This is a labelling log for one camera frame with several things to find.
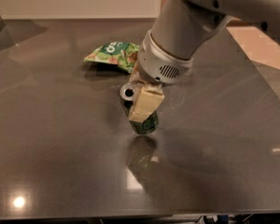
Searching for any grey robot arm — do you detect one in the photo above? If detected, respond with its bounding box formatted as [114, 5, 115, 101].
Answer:
[128, 0, 280, 122]

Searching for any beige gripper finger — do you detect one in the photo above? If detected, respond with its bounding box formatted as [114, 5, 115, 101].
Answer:
[128, 85, 164, 123]
[129, 64, 146, 86]

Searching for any green soda can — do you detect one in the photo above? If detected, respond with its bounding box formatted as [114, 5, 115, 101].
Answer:
[119, 82, 159, 134]

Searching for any green chip bag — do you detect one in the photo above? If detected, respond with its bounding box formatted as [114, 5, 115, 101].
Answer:
[83, 41, 140, 74]

